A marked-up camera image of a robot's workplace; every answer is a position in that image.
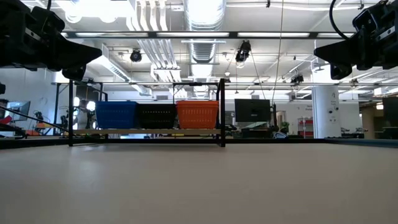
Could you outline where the black overhead camera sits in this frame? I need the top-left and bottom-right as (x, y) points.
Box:
(234, 40), (252, 63)

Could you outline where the black metal rig frame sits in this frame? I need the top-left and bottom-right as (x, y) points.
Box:
(0, 30), (398, 150)

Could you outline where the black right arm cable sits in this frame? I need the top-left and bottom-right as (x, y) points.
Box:
(328, 0), (351, 40)

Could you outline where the thin hanging cable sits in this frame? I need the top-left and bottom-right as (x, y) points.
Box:
(271, 0), (285, 107)

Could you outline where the white round pillar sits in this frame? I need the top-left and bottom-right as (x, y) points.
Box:
(311, 84), (342, 139)

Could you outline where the silver ceiling air duct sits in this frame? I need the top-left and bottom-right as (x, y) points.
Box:
(182, 0), (227, 65)

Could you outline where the tilted background monitor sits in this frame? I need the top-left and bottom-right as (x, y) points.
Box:
(4, 100), (32, 122)

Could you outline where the black computer monitor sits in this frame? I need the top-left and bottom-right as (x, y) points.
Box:
(234, 98), (272, 123)

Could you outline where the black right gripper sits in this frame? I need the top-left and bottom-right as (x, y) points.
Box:
(313, 0), (398, 81)

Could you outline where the round black ceiling camera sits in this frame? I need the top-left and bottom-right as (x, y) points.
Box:
(129, 49), (143, 63)

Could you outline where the wooden shelf with black frame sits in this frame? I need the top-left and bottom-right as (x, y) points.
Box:
(68, 78), (226, 148)

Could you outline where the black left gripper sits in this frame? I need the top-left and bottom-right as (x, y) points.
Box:
(0, 0), (103, 82)

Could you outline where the red background shelving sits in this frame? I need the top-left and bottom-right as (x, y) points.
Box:
(297, 116), (313, 138)

